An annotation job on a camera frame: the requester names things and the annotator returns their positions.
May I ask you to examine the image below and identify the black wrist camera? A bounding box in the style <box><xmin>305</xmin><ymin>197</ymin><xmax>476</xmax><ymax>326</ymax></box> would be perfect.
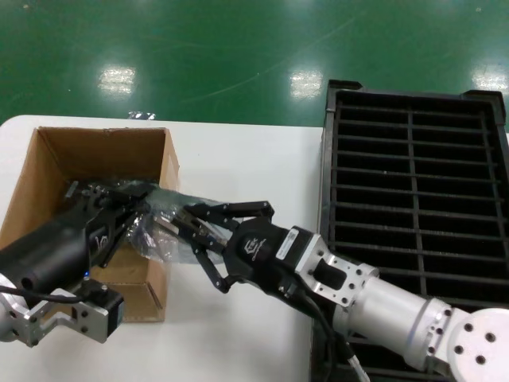
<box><xmin>74</xmin><ymin>278</ymin><xmax>126</xmax><ymax>337</ymax></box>
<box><xmin>276</xmin><ymin>225</ymin><xmax>322</xmax><ymax>275</ymax></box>

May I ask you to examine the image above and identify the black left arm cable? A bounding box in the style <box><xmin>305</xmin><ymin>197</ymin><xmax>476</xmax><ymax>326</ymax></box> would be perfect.
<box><xmin>0</xmin><ymin>284</ymin><xmax>87</xmax><ymax>306</ymax></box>

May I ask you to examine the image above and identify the silver antistatic bag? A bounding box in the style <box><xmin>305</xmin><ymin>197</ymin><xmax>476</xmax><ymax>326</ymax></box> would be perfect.
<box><xmin>126</xmin><ymin>181</ymin><xmax>227</xmax><ymax>267</ymax></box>

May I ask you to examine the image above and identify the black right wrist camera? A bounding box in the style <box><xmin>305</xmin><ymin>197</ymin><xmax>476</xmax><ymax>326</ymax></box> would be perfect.
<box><xmin>276</xmin><ymin>225</ymin><xmax>322</xmax><ymax>275</ymax></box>

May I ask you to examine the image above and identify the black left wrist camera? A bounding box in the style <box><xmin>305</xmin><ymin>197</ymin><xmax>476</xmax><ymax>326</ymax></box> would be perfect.
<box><xmin>74</xmin><ymin>278</ymin><xmax>126</xmax><ymax>337</ymax></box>

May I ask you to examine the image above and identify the brown cardboard box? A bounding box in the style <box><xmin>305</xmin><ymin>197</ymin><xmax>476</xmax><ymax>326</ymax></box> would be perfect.
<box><xmin>0</xmin><ymin>126</ymin><xmax>181</xmax><ymax>323</ymax></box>

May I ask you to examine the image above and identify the silver right camera mount bracket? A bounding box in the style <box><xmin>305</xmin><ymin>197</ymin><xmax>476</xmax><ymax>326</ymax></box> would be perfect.
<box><xmin>296</xmin><ymin>237</ymin><xmax>381</xmax><ymax>310</ymax></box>

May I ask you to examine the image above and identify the black slotted plastic container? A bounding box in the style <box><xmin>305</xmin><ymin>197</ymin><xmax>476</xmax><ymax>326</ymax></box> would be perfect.
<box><xmin>308</xmin><ymin>79</ymin><xmax>509</xmax><ymax>382</ymax></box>

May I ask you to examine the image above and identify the silver camera mount bracket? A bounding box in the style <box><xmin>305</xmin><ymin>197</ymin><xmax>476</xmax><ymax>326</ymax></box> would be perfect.
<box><xmin>296</xmin><ymin>237</ymin><xmax>381</xmax><ymax>310</ymax></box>
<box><xmin>22</xmin><ymin>300</ymin><xmax>111</xmax><ymax>348</ymax></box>

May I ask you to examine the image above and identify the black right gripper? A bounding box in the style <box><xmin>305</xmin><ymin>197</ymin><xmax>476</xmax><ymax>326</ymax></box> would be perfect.
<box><xmin>183</xmin><ymin>200</ymin><xmax>304</xmax><ymax>298</ymax></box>

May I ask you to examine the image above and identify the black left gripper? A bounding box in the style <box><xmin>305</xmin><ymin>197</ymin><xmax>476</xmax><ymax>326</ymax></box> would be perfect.
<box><xmin>0</xmin><ymin>181</ymin><xmax>151</xmax><ymax>294</ymax></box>

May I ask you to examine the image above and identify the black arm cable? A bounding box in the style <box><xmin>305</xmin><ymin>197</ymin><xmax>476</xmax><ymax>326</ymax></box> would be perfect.
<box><xmin>0</xmin><ymin>284</ymin><xmax>87</xmax><ymax>306</ymax></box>
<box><xmin>292</xmin><ymin>274</ymin><xmax>373</xmax><ymax>382</ymax></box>

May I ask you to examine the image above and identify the silver left camera mount bracket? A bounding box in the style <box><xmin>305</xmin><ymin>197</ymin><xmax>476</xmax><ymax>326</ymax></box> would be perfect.
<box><xmin>22</xmin><ymin>300</ymin><xmax>111</xmax><ymax>348</ymax></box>

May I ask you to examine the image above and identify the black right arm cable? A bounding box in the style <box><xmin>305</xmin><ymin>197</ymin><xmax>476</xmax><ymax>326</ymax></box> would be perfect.
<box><xmin>292</xmin><ymin>274</ymin><xmax>373</xmax><ymax>382</ymax></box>

